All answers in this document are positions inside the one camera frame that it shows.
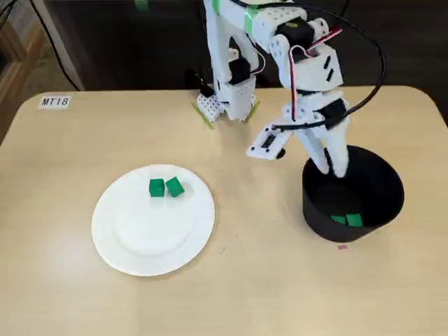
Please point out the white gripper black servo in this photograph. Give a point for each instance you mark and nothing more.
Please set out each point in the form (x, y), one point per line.
(316, 134)

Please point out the green block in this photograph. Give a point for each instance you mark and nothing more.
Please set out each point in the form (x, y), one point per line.
(156, 188)
(339, 219)
(354, 219)
(174, 186)

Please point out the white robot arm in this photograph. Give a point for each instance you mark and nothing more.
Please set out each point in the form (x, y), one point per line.
(224, 42)

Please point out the black pot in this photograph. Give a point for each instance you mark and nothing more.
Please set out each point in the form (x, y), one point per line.
(367, 189)

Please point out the white paper plate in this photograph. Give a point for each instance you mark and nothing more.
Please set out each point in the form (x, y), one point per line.
(140, 238)

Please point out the green tape strip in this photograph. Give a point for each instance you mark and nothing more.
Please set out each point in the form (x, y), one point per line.
(252, 112)
(203, 117)

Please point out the small pink paper scrap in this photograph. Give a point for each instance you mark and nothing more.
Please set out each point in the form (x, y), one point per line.
(343, 247)

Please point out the black table clamp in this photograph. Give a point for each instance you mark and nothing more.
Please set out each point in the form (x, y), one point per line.
(199, 84)

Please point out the green tape piece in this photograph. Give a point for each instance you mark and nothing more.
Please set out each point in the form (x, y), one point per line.
(141, 4)

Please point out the white MT18 label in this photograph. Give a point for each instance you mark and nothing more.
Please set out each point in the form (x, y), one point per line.
(54, 102)

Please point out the wooden shelf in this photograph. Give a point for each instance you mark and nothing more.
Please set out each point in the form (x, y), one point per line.
(21, 70)

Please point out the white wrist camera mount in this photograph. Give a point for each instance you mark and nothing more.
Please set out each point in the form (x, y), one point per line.
(266, 143)

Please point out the grey metal frame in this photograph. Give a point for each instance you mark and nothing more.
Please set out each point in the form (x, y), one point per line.
(59, 42)

